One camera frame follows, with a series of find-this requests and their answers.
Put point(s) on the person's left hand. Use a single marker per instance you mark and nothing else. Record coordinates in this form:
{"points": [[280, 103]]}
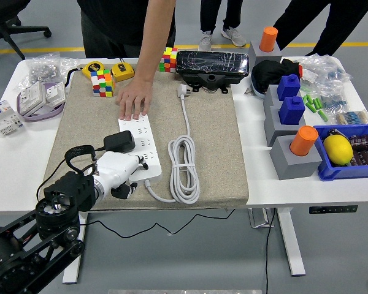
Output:
{"points": [[136, 98]]}

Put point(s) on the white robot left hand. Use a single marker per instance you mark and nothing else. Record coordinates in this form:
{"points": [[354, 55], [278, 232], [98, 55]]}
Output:
{"points": [[116, 167]]}

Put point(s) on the black power adapter plug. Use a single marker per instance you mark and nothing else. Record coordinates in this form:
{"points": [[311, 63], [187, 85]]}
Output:
{"points": [[119, 141]]}

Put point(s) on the white power strip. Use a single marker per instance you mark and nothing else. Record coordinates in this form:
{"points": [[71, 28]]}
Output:
{"points": [[141, 131]]}

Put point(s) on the person's left forearm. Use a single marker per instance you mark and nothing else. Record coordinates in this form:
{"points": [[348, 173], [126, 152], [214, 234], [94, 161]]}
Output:
{"points": [[153, 39]]}

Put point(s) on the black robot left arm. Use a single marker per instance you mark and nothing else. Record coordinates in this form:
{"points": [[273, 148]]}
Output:
{"points": [[18, 260]]}

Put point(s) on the square yellow tape measure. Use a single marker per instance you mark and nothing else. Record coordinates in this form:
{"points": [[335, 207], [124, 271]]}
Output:
{"points": [[120, 72]]}

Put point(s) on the colourful puzzle cube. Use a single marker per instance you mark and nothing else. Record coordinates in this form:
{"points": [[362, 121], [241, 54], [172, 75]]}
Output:
{"points": [[170, 61], [102, 84]]}

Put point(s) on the round yellow tape measure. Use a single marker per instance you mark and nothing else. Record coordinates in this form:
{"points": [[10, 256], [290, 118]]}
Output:
{"points": [[93, 68]]}

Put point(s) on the empty clear plastic bag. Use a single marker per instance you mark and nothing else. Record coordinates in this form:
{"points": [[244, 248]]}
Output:
{"points": [[69, 64]]}

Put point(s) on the person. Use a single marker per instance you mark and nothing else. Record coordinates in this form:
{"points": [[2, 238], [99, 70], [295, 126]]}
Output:
{"points": [[346, 18], [116, 24], [210, 15]]}

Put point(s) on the small white socket panel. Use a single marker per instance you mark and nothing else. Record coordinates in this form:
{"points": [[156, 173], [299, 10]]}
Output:
{"points": [[55, 92]]}

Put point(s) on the grey-brown mat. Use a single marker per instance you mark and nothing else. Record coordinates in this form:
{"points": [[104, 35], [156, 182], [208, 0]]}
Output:
{"points": [[208, 137]]}

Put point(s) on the black plastic-wrapped box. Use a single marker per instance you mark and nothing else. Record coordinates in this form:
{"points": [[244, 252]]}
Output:
{"points": [[211, 62]]}

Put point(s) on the clear bag of screws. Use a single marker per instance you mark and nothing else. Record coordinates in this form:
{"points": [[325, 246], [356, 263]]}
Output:
{"points": [[43, 70]]}

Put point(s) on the white circuit breaker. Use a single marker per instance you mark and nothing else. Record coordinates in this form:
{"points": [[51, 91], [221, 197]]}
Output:
{"points": [[3, 119]]}

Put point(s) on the grey square block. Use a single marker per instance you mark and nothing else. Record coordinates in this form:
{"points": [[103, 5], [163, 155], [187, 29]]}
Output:
{"points": [[259, 55], [274, 128], [289, 167], [271, 98]]}

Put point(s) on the black cloth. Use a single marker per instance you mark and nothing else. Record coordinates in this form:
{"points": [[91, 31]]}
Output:
{"points": [[266, 73]]}

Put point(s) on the orange cylinder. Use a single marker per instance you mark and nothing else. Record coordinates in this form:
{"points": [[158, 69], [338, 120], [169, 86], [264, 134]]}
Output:
{"points": [[268, 38], [303, 141]]}

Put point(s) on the white desk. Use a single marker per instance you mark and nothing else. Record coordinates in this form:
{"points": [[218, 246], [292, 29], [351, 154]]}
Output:
{"points": [[263, 190]]}

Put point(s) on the silver metal box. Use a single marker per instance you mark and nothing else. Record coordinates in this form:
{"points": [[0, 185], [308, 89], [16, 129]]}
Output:
{"points": [[259, 218]]}

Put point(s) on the blue peg block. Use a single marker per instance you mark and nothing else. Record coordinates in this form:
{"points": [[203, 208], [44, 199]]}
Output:
{"points": [[288, 87], [291, 111]]}

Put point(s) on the black office chair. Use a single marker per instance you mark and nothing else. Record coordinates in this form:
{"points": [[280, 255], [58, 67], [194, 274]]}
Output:
{"points": [[3, 12]]}

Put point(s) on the red cap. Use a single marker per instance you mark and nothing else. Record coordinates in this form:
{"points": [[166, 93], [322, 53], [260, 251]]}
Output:
{"points": [[300, 70]]}

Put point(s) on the clear bag of blue parts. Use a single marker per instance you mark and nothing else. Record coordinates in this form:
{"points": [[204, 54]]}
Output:
{"points": [[328, 69], [332, 102]]}

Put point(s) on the black clip tool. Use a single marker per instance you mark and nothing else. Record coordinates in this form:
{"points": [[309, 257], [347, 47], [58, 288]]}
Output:
{"points": [[334, 133]]}

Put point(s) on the yellow lemon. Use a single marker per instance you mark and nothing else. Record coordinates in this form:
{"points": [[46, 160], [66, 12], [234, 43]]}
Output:
{"points": [[337, 150]]}

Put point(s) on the blue plastic bin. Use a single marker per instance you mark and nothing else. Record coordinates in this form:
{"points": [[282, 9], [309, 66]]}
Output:
{"points": [[340, 173]]}

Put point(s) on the clear bag of resistors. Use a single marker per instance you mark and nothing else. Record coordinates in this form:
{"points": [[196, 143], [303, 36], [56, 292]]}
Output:
{"points": [[354, 118]]}

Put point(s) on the black desk control panel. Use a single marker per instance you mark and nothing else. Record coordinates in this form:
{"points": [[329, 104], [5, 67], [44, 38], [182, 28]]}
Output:
{"points": [[332, 209]]}

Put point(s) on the dark maroon capacitors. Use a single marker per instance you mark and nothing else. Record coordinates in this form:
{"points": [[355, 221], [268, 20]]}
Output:
{"points": [[366, 153]]}

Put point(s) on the black mounting bracket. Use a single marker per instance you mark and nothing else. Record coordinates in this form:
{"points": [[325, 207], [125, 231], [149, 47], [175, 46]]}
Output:
{"points": [[213, 79]]}

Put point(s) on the large white switch panel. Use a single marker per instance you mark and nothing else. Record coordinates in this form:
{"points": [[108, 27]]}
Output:
{"points": [[32, 99]]}

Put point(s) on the green plastic wall anchor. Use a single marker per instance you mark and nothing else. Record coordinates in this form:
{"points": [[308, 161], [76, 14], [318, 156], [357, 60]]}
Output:
{"points": [[309, 99], [320, 103], [310, 107], [323, 116], [305, 99], [316, 103]]}

